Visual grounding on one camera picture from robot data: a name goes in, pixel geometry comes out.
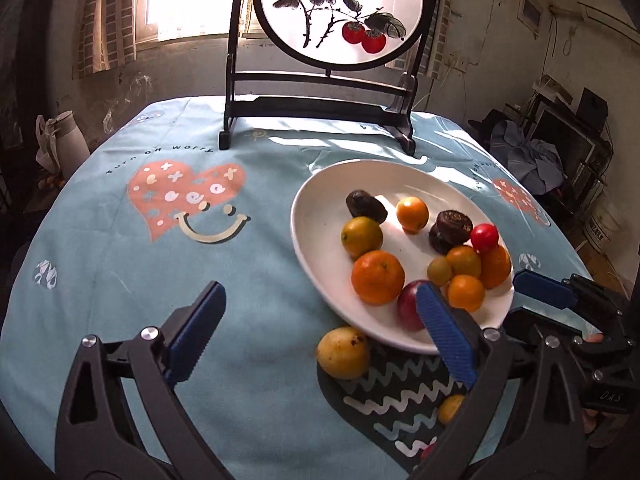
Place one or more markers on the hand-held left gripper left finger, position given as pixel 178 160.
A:
pixel 195 332

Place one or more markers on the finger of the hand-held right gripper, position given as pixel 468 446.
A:
pixel 555 332
pixel 542 287

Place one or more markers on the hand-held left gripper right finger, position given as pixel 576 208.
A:
pixel 445 332

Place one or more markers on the red plum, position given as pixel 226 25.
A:
pixel 411 305

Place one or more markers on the small round orange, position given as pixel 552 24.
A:
pixel 412 214
pixel 466 293
pixel 463 260

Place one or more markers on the bumpy orange mandarin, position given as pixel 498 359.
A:
pixel 497 266

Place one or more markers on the small green-yellow kumquat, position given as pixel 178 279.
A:
pixel 440 270

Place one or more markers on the red cherry tomato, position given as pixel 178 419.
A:
pixel 484 238
pixel 429 451

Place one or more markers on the large orange mandarin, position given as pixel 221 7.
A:
pixel 377 278

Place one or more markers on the wrinkled dark passion fruit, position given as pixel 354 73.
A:
pixel 452 221
pixel 440 241

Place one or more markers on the yellow spotted mango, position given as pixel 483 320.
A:
pixel 343 352

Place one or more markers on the green-yellow orange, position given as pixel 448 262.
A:
pixel 361 236

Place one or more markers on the dark avocado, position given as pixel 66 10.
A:
pixel 366 206

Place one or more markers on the white oval plate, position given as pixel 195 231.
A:
pixel 415 182

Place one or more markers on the person's right hand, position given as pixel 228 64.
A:
pixel 592 422

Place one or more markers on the light blue printed tablecloth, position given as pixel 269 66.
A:
pixel 150 290

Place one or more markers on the small yellow kumquat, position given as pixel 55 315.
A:
pixel 450 409

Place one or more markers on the white plastic bucket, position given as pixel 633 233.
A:
pixel 600 230

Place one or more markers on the pile of blue clothes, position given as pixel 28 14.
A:
pixel 530 160

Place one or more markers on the black metal shelf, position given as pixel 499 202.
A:
pixel 602 170

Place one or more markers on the computer monitor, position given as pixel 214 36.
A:
pixel 565 140

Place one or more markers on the black speaker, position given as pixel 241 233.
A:
pixel 593 110

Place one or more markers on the white thermos jug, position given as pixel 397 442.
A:
pixel 70 140

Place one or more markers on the brick pattern curtain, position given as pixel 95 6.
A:
pixel 436 40
pixel 107 15

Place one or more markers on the bright window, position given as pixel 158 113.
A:
pixel 185 0

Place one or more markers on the round painted table screen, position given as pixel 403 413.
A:
pixel 345 5

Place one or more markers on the white wall socket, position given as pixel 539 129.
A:
pixel 457 61

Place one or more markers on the wall electric panel box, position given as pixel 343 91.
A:
pixel 530 12

